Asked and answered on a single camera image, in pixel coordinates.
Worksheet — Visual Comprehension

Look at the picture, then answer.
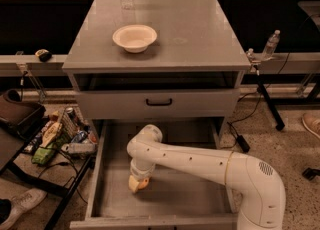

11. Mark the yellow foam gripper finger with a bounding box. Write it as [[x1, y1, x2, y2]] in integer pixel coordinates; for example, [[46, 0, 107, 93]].
[[128, 175, 142, 193]]

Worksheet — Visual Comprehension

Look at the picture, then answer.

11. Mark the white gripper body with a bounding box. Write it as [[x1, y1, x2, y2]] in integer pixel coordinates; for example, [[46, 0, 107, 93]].
[[130, 159, 155, 181]]

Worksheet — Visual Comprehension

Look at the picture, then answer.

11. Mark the orange fruit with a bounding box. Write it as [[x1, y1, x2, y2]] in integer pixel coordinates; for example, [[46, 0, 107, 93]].
[[139, 178, 149, 189]]

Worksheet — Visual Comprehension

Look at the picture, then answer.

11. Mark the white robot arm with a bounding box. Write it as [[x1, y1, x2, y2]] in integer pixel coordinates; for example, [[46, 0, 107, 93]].
[[127, 124, 286, 230]]

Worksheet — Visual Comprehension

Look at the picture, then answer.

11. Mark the open grey bottom drawer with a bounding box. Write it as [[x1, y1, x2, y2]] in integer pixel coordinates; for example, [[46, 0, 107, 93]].
[[70, 120, 241, 230]]

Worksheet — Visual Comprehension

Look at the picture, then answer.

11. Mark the closed grey upper drawer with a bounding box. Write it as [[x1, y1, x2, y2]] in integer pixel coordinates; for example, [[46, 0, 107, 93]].
[[75, 89, 239, 119]]

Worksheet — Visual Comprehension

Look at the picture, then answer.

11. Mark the grey drawer cabinet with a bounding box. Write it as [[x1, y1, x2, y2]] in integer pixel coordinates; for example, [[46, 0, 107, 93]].
[[62, 0, 252, 123]]

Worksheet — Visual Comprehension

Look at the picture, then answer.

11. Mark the green snack bag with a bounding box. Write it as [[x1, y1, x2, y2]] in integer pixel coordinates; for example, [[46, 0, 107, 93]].
[[31, 143, 57, 166]]

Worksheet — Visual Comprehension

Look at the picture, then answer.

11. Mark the white sneaker lower left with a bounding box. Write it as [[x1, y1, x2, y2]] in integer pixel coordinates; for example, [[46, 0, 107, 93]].
[[0, 188, 47, 230]]

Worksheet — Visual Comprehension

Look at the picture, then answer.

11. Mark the black stand leg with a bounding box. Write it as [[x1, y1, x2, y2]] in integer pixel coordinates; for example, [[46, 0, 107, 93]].
[[253, 65, 285, 131]]

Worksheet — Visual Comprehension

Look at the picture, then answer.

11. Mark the yellow black tape measure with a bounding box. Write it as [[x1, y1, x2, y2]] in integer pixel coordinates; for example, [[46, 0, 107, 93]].
[[35, 49, 52, 62]]

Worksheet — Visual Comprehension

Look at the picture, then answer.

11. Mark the black object on floor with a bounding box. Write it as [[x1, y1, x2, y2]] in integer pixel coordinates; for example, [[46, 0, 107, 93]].
[[302, 168, 320, 181]]

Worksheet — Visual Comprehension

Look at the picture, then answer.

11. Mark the small plastic bottle on ledge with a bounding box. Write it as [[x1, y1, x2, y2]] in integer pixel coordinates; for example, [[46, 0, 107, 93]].
[[262, 30, 280, 61]]

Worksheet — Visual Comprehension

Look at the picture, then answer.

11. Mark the tan shoe at right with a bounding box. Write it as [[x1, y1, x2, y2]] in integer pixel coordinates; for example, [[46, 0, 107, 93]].
[[302, 113, 320, 139]]

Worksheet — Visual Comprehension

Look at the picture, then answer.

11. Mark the black drawer handle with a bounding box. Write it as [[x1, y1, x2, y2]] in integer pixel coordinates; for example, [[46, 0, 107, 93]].
[[145, 98, 173, 107]]

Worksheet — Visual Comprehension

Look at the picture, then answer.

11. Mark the wire basket of snacks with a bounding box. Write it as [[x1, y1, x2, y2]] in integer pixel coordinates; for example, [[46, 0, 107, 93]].
[[40, 107, 97, 157]]

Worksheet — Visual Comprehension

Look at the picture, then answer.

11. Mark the black power adapter with cable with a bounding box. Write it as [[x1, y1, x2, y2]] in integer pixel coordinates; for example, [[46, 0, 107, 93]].
[[227, 97, 261, 153]]

